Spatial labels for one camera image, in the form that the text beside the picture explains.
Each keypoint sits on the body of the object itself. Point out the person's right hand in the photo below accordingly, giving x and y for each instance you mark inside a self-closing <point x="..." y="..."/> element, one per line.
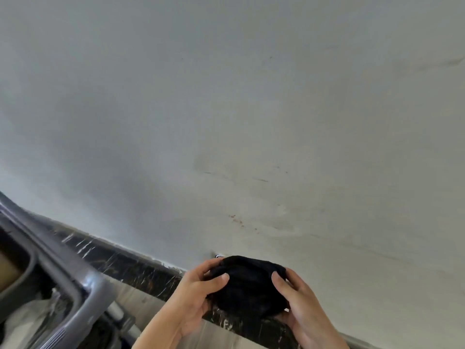
<point x="307" y="316"/>

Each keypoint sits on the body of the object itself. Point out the person's left hand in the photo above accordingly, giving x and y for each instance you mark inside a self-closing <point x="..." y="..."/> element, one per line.
<point x="185" y="305"/>

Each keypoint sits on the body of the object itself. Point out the person's right thumb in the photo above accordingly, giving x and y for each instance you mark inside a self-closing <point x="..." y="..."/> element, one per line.
<point x="279" y="287"/>

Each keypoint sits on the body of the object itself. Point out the person's left thumb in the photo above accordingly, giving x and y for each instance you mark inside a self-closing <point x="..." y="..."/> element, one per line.
<point x="214" y="283"/>

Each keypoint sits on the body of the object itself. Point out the black cloth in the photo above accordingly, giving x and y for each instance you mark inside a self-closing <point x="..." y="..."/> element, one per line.
<point x="249" y="287"/>

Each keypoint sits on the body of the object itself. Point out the person's right forearm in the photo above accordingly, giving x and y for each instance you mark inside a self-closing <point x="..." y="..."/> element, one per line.
<point x="327" y="343"/>

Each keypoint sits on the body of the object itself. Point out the person's left forearm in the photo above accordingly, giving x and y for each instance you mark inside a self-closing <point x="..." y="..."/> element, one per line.
<point x="156" y="332"/>

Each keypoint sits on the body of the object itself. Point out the black marble skirting strip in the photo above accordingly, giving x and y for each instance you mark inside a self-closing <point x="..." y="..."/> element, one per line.
<point x="145" y="267"/>

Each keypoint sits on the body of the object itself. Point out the chrome metal tube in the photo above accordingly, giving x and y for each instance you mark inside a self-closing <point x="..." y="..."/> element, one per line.
<point x="123" y="318"/>

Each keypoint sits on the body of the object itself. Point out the grey plastic basket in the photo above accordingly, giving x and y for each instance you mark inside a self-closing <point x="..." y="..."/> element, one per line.
<point x="61" y="276"/>

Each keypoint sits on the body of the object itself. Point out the white crumpled cloth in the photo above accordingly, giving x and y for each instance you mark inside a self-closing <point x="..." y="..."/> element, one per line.
<point x="31" y="318"/>

